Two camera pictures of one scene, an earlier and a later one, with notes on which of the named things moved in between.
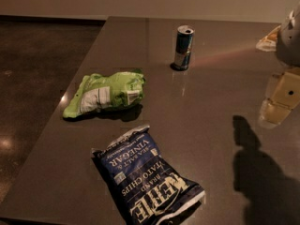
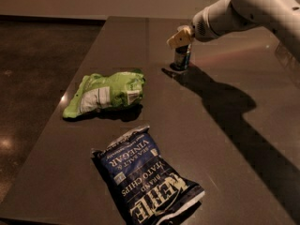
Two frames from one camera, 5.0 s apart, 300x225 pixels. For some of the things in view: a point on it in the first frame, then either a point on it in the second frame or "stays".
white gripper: [289, 44] -> [201, 27]
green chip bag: [97, 92] stays
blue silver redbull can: [184, 48] stays
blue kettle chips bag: [147, 187] stays
